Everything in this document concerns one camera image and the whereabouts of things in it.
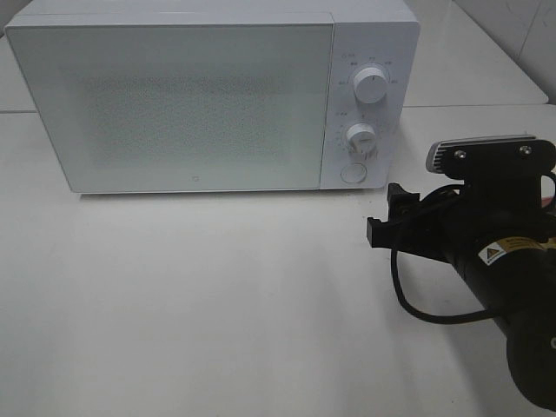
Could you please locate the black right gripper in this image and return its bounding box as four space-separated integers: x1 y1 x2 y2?
367 175 555 261

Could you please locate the round white door button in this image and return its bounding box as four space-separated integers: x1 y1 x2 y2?
341 163 367 184

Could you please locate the white microwave door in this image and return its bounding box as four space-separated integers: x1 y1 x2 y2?
8 24 332 194

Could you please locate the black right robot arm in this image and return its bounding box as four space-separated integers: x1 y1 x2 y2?
367 174 555 410

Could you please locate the white lower microwave knob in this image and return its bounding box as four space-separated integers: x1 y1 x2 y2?
345 123 377 155

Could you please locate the white microwave knob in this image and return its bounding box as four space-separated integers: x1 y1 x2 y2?
352 64 389 104
345 123 377 155

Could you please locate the white upper microwave knob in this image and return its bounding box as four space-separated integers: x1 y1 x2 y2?
352 64 389 104

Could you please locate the white microwave oven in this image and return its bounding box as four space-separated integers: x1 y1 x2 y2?
4 1 420 193

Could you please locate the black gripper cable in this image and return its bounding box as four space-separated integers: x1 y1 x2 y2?
389 171 556 325

